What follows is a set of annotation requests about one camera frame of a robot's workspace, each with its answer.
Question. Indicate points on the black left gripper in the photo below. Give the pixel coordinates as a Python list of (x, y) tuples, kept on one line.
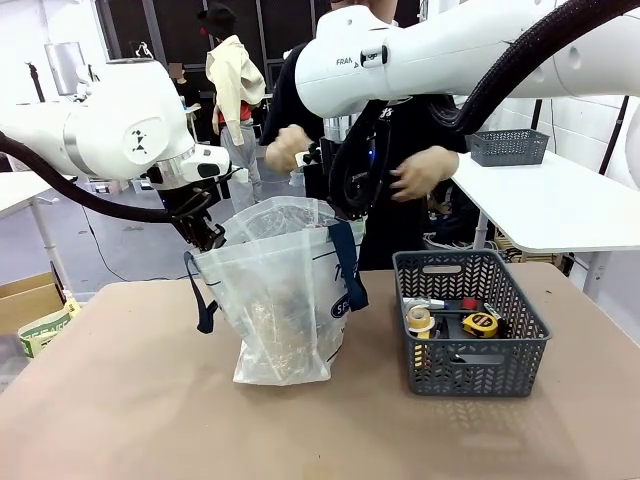
[(192, 210)]

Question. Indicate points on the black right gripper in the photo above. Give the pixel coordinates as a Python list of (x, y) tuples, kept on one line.
[(362, 170)]

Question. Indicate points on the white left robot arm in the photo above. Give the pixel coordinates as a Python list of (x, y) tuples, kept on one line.
[(115, 125)]

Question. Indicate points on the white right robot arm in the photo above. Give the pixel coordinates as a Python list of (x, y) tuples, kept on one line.
[(450, 50)]

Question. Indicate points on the person's left forearm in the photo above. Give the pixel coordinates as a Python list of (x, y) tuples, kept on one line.
[(450, 162)]

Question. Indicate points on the green printed paper bag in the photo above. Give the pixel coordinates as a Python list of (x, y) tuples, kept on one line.
[(45, 332)]

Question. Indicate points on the grey plastic basket with items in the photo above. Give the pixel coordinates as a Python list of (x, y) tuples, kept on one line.
[(475, 365)]

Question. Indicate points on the person's left hand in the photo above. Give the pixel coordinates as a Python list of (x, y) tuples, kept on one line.
[(417, 172)]

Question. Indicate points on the person's right hand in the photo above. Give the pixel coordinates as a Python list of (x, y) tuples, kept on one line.
[(285, 147)]

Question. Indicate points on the person in black shirt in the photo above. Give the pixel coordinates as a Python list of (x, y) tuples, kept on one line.
[(415, 235)]

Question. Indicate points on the white marker blue cap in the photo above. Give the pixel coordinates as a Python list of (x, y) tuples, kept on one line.
[(425, 302)]

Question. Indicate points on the beige masking tape roll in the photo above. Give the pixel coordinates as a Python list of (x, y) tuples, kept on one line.
[(419, 320)]

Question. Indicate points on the person in beige hoodie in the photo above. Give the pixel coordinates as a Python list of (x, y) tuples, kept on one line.
[(235, 100)]

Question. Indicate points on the small red item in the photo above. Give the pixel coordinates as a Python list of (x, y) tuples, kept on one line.
[(469, 304)]

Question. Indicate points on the person with blurred face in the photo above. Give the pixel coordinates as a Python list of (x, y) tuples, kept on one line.
[(182, 95)]

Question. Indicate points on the black flat tool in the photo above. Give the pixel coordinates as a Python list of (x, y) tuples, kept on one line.
[(447, 330)]

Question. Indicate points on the yellow black tape measure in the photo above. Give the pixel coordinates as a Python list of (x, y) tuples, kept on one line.
[(479, 325)]

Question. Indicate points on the empty grey plastic basket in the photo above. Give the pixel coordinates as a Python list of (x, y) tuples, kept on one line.
[(507, 147)]

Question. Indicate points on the black marker pen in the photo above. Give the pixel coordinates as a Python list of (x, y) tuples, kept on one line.
[(495, 314)]

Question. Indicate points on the brown cardboard box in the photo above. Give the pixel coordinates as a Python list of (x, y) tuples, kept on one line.
[(30, 300)]

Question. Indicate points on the white rectangular table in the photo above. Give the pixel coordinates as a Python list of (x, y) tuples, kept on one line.
[(25, 192)]

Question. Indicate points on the white curved table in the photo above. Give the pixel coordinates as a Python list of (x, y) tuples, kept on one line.
[(550, 210)]

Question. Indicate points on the grey standing panel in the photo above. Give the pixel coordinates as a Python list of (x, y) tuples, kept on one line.
[(65, 67)]

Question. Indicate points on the black tripod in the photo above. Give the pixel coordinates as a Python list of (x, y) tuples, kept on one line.
[(35, 80)]

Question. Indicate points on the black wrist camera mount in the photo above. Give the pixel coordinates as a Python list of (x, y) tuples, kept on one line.
[(320, 175)]

